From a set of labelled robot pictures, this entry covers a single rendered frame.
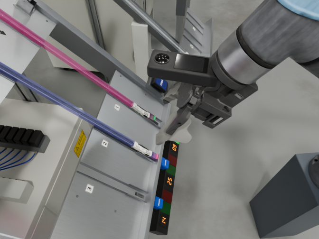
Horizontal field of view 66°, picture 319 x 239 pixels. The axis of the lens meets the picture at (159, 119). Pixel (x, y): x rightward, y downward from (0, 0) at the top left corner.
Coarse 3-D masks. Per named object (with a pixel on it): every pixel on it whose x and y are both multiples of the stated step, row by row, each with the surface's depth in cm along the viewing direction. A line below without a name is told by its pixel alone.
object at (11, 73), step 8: (0, 64) 46; (0, 72) 46; (8, 72) 46; (16, 72) 47; (16, 80) 47; (24, 80) 48; (32, 88) 49; (40, 88) 49; (48, 96) 50; (56, 96) 51; (64, 104) 52; (72, 104) 53; (72, 112) 53; (80, 112) 54; (88, 120) 55; (96, 120) 56; (104, 128) 57; (112, 128) 58; (120, 136) 59; (128, 144) 61; (152, 152) 65
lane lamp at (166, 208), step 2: (164, 202) 65; (166, 202) 66; (164, 204) 65; (166, 204) 65; (168, 204) 66; (170, 204) 66; (162, 206) 64; (164, 206) 65; (166, 206) 65; (168, 206) 66; (170, 206) 66; (162, 208) 64; (164, 208) 64; (166, 208) 65; (168, 208) 65; (160, 210) 63; (162, 210) 64; (164, 210) 64; (166, 210) 65; (168, 210) 65; (164, 212) 64; (166, 212) 64; (168, 212) 65; (168, 214) 65
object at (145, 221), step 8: (168, 104) 76; (168, 112) 74; (160, 152) 66; (160, 160) 65; (152, 168) 64; (152, 176) 63; (152, 184) 61; (152, 192) 60; (152, 200) 59; (144, 208) 58; (152, 208) 58; (144, 216) 57; (144, 224) 56; (144, 232) 54
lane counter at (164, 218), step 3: (162, 216) 63; (165, 216) 64; (159, 219) 62; (162, 219) 63; (165, 219) 64; (168, 219) 64; (159, 222) 62; (162, 222) 62; (165, 222) 63; (159, 225) 62; (162, 225) 62; (165, 225) 63; (165, 228) 63
